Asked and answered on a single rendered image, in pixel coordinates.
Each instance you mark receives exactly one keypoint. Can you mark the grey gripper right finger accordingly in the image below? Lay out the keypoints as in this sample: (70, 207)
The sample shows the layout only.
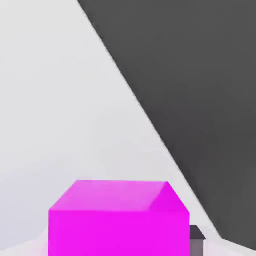
(197, 247)

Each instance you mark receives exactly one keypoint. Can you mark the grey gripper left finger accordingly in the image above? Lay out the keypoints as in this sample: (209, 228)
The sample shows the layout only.
(34, 248)

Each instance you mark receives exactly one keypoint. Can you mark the small magenta cube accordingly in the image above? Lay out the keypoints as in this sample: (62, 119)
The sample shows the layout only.
(120, 230)

